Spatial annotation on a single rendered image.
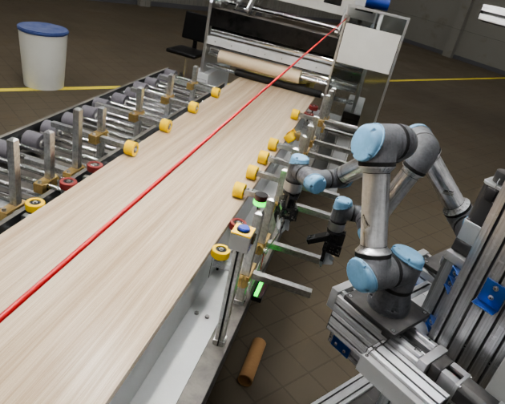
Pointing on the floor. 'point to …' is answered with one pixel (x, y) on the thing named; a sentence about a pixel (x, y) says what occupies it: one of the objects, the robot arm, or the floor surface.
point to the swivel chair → (191, 26)
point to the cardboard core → (252, 361)
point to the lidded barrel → (42, 54)
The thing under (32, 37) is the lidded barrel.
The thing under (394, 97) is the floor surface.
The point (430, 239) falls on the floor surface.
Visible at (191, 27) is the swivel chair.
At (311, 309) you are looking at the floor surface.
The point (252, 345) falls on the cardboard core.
